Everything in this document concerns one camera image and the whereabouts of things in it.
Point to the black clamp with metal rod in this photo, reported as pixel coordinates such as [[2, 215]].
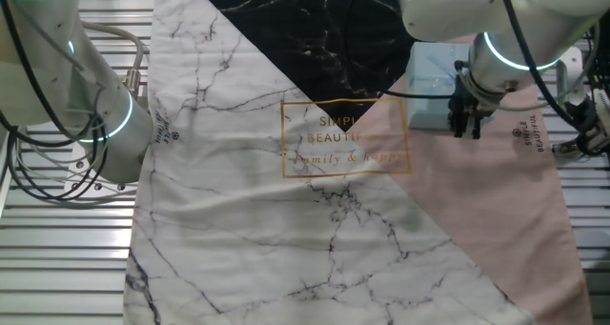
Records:
[[564, 148]]

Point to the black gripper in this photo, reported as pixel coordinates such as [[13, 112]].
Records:
[[460, 108]]

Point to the light blue bow casing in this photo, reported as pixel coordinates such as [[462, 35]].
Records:
[[429, 87]]

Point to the small silver camera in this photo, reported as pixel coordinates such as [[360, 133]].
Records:
[[603, 106]]

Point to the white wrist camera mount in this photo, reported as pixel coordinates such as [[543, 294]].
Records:
[[569, 72]]

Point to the marble pink black tablecloth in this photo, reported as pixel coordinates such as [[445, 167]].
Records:
[[238, 220]]

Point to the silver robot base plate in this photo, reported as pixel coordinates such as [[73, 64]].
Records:
[[76, 177]]

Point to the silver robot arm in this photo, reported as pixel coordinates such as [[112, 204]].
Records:
[[438, 10]]

